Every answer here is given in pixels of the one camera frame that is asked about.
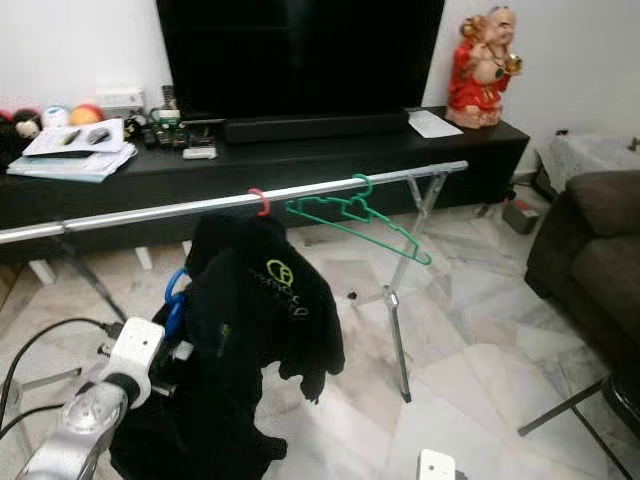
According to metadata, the blue clothes hanger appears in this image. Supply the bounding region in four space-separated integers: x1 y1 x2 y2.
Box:
165 267 191 336

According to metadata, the green white mug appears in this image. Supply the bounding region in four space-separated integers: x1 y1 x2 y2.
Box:
149 107 182 130

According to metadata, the black television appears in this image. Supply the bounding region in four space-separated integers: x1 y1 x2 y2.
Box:
157 0 446 121

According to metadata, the black soundbar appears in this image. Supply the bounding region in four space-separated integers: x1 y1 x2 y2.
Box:
225 112 411 144

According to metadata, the small grey floor box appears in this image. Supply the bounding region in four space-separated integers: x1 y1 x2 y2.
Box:
503 197 541 234

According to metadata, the lace covered side table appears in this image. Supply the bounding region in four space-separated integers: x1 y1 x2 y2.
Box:
538 132 640 196

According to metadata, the red laughing buddha statue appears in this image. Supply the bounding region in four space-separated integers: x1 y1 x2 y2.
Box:
447 5 524 129

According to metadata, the orange red round toy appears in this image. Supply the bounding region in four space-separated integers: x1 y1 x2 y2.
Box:
71 103 104 127

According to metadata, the black tv console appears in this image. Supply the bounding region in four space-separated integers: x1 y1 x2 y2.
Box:
0 108 531 263

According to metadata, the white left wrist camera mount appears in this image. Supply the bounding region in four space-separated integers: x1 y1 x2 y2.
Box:
108 317 166 387

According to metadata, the white socket plate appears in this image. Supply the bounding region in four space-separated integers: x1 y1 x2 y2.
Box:
96 88 146 111

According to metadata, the silver metal clothes rack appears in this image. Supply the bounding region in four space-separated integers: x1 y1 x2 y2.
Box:
0 160 469 404

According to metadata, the white blue round toy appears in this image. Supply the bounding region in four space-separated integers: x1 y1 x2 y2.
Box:
43 106 71 129

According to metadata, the red clothes hanger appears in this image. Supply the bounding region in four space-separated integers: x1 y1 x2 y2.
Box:
248 187 272 217

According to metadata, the black mouse plush toy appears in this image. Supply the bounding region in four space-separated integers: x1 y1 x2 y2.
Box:
0 108 33 143

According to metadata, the stack of white papers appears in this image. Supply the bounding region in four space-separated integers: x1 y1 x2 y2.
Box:
7 118 139 183

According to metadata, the white paper sheet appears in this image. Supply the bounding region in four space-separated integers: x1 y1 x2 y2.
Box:
405 108 463 138

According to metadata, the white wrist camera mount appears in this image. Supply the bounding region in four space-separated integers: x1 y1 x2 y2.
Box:
108 317 166 387
418 449 459 480

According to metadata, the green clothes hanger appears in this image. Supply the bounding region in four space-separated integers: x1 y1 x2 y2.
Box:
285 173 433 266

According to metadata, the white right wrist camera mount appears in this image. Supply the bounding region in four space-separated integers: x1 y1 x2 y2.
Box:
418 449 459 480

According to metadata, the brown fabric sofa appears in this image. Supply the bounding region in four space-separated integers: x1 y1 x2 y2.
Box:
525 170 640 371

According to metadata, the black printed t-shirt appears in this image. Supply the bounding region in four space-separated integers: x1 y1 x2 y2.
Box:
110 330 286 480
185 213 346 404

